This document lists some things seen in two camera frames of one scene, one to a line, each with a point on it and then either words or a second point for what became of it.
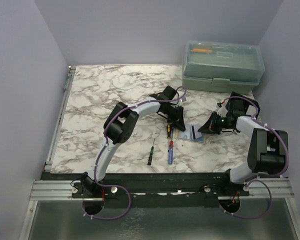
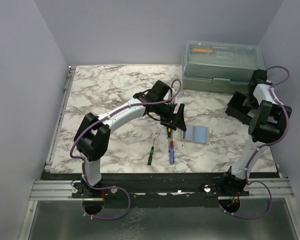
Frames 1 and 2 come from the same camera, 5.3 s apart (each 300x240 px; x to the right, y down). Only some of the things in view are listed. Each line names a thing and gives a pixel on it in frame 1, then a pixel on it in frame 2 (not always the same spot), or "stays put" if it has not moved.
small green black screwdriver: (151, 155) stays put
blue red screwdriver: (170, 152) stays put
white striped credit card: (194, 130) to (188, 135)
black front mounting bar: (169, 190) stays put
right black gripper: (210, 126) to (250, 104)
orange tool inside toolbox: (201, 50) stays put
